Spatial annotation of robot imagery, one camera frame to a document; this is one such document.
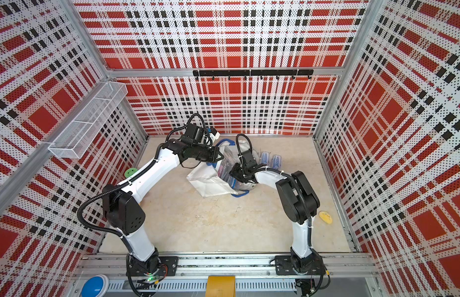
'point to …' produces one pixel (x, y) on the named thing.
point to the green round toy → (130, 171)
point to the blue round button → (96, 286)
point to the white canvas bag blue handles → (211, 180)
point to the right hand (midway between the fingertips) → (232, 173)
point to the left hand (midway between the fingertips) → (225, 157)
